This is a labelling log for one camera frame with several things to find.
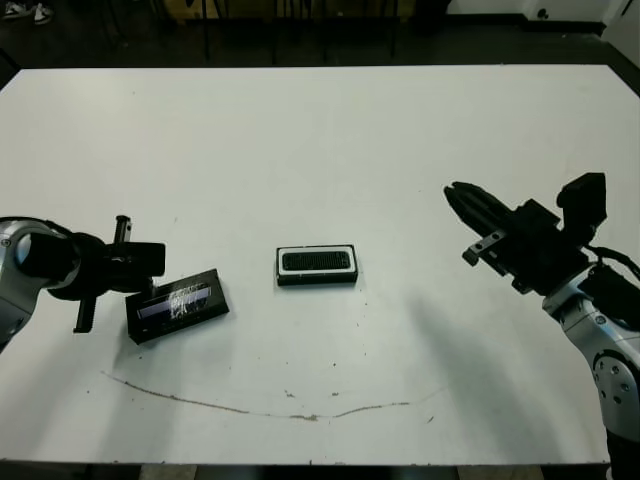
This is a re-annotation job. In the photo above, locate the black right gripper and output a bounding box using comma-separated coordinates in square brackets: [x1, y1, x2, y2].
[443, 180, 592, 297]

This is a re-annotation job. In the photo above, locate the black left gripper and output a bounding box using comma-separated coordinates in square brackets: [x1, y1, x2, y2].
[69, 214, 160, 335]

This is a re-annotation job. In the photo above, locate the black box lid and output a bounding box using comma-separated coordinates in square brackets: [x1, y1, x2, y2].
[124, 268, 232, 346]

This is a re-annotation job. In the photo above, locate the black box with white insert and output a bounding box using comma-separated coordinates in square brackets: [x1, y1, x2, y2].
[275, 243, 359, 287]

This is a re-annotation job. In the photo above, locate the black waste bin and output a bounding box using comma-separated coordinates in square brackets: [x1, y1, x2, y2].
[412, 0, 451, 34]

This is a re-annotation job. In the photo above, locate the white cabinet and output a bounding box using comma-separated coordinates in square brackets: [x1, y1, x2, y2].
[602, 0, 640, 51]

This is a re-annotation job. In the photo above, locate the black metal chair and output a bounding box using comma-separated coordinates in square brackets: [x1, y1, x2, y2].
[202, 0, 279, 66]

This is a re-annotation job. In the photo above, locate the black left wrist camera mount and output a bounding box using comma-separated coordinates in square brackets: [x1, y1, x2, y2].
[105, 241, 167, 277]

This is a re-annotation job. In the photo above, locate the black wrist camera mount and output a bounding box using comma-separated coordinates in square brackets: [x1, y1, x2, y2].
[105, 241, 167, 277]
[555, 172, 610, 247]

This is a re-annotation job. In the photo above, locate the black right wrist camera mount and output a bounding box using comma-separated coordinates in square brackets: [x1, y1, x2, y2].
[555, 172, 610, 247]

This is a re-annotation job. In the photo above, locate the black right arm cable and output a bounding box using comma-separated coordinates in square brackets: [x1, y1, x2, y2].
[582, 244, 640, 281]

